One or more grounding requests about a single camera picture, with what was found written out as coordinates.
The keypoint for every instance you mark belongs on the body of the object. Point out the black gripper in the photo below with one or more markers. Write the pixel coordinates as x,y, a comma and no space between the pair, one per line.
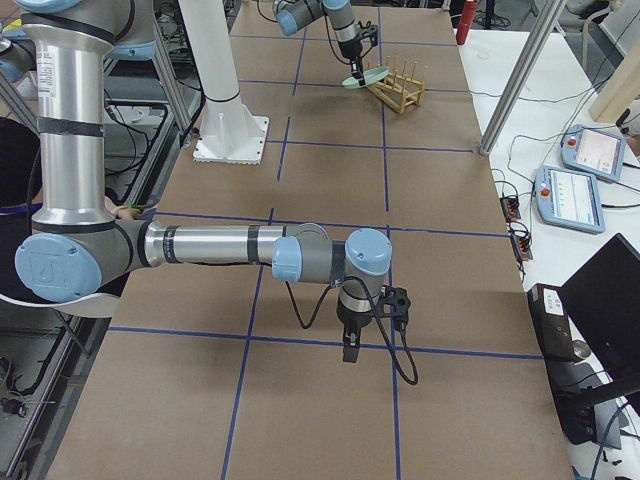
350,320
350,50

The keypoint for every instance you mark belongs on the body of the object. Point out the pale green plate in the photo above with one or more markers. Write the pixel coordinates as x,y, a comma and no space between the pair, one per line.
369,77

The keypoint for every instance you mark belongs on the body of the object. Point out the teach pendant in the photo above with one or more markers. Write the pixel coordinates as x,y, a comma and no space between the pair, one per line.
591,150
569,199

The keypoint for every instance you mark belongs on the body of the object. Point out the seated person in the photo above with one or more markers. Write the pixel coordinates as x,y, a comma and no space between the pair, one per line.
20,183

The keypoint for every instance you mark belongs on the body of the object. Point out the aluminium frame post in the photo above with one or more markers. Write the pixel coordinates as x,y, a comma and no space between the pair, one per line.
526,61

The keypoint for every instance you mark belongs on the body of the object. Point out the black desktop box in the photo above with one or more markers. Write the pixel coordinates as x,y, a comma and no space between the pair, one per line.
551,323

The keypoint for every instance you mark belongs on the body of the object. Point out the orange connector box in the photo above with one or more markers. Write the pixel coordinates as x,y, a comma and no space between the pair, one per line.
521,245
510,207

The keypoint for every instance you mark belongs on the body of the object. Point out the orange connector box far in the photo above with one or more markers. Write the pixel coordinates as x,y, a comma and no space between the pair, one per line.
510,207

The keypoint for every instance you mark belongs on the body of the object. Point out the red cylinder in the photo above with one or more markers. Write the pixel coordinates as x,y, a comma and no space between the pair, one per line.
466,20

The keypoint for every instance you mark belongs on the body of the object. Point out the black monitor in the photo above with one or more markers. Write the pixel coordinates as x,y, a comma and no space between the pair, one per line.
602,300

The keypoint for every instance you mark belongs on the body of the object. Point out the orange connector box near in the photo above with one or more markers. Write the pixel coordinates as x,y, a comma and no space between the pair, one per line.
521,245

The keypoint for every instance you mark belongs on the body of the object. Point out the teach pendant near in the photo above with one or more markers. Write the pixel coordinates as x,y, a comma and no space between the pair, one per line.
569,199

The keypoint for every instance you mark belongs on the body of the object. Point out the teach pendant far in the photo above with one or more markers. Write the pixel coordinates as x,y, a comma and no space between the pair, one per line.
591,150

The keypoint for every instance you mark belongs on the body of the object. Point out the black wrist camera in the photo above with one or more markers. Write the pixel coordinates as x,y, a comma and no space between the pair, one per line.
368,31
393,302

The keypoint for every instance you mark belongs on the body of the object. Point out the wooden dish rack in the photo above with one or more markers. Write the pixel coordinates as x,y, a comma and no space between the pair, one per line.
402,87

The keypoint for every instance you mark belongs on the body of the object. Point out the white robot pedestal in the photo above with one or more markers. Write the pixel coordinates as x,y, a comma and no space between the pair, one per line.
228,132

